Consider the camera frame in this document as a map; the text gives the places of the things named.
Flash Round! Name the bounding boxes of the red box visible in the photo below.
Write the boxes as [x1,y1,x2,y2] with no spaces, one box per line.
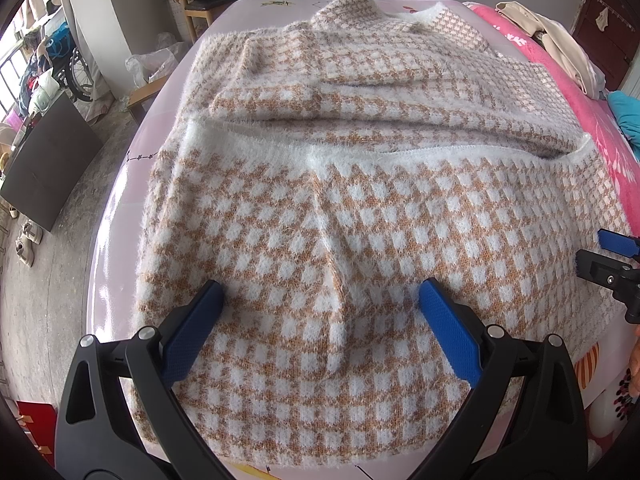
[15,400,59,457]

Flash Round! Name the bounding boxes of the checked fuzzy sweater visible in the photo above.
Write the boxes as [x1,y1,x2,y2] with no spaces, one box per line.
[127,0,636,468]

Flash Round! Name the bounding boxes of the pink floral blanket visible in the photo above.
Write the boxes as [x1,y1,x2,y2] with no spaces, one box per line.
[462,1,640,221]

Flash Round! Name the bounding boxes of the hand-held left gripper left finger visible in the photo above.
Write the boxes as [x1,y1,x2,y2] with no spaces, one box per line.
[54,280,225,480]

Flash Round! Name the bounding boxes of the small wooden stool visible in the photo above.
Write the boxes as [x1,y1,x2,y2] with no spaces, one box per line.
[127,75,171,123]

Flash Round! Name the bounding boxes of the wheelchair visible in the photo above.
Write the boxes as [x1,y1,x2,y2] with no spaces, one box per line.
[30,22,108,103]

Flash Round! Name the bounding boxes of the white bundle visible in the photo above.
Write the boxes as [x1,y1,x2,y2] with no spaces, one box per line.
[27,70,57,112]

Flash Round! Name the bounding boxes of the clear plastic bags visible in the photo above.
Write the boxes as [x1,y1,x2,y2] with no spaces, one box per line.
[125,32,191,86]

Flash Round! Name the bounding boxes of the beige clothing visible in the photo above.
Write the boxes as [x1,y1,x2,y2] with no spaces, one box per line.
[495,2,608,98]

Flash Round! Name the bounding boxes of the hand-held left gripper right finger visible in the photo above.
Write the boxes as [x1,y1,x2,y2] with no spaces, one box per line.
[418,277,588,480]

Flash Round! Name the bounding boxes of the dark brown board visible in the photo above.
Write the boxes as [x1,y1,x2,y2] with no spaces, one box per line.
[0,94,103,231]

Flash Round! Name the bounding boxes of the wooden chair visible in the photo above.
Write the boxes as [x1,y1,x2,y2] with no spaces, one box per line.
[167,0,288,46]

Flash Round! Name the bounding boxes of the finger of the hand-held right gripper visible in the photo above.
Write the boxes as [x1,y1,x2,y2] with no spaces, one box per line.
[598,228,640,262]
[576,248,632,297]

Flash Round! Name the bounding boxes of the teal cloth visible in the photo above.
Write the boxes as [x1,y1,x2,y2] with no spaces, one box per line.
[606,91,640,148]

